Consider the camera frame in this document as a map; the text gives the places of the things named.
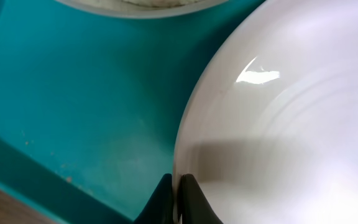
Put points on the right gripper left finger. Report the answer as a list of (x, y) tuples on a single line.
[(159, 208)]

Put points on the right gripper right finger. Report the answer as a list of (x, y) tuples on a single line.
[(193, 207)]

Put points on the grey bowl with rice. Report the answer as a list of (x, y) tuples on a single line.
[(129, 10)]

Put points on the teal serving tray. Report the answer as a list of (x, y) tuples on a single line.
[(90, 105)]

